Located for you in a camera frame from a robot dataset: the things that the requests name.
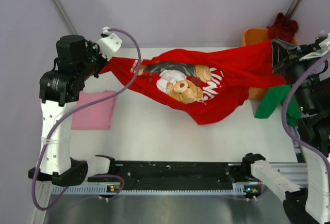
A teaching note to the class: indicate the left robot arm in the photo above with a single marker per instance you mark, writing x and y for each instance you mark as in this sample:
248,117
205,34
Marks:
59,95

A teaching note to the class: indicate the folded pink t-shirt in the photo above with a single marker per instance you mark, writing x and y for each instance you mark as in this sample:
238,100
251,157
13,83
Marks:
95,117

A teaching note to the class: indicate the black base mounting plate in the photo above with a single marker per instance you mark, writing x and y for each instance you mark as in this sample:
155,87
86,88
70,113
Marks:
178,175

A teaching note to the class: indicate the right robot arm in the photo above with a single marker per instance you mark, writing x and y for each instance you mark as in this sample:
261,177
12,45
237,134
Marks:
305,118

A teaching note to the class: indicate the dark red t-shirt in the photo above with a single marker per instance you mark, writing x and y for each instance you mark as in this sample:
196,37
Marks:
283,28

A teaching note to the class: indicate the green t-shirt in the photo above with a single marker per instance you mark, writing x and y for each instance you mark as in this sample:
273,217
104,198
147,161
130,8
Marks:
274,97

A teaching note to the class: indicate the left corner aluminium post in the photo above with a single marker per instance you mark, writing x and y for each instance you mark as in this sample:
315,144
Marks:
64,17

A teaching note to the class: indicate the red teddy bear t-shirt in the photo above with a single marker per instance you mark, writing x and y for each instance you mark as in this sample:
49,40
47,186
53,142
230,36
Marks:
208,86

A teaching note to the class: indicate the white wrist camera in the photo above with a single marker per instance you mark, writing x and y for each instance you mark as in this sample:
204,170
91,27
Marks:
109,44
322,42

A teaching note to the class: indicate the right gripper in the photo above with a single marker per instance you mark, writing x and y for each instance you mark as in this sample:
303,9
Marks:
281,51

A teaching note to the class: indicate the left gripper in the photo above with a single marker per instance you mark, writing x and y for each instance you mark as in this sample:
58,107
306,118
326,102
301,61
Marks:
92,47

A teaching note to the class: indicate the orange plastic basket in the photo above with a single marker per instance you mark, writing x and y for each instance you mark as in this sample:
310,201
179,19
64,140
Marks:
259,58

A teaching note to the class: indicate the grey slotted cable duct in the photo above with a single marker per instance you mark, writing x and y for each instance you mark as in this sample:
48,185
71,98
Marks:
111,190

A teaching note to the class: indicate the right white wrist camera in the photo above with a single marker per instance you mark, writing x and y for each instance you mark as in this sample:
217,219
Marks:
322,42

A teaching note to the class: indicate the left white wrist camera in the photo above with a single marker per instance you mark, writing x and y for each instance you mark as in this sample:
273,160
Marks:
109,44

